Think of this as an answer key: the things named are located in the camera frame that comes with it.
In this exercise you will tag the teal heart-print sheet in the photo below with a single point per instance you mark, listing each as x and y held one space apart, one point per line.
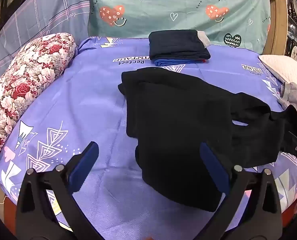
178 7

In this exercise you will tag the white pillow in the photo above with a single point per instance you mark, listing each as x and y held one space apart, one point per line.
283 67

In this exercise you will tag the grey-blue plaid sheet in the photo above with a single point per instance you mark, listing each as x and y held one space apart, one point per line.
43 17

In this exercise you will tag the floral bolster pillow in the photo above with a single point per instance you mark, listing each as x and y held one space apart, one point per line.
26 80

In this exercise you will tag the black pants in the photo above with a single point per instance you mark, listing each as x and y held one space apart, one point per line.
178 120

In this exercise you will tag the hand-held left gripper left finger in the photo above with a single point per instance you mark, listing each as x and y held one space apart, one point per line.
84 165

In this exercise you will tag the grey garment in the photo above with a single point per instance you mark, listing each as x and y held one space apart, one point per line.
294 95

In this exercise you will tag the folded blue garment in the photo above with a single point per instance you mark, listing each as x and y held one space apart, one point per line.
173 62

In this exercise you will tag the purple printed bedsheet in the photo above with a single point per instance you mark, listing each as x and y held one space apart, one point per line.
93 100

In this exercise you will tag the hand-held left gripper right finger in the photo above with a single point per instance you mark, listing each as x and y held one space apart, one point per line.
213 165

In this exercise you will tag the folded dark navy pants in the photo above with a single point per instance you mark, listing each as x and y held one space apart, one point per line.
176 46

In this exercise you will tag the dark framed wall pictures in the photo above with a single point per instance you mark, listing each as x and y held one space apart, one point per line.
1 30

